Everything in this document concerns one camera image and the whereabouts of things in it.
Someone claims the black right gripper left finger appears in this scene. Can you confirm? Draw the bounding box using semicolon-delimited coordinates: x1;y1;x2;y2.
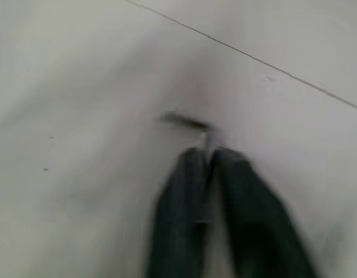
142;148;216;278

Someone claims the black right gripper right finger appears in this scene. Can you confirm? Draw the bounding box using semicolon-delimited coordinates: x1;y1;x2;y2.
210;147;318;278

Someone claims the silver metal hex key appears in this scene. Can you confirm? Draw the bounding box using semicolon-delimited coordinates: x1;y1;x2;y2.
160;111;218;157

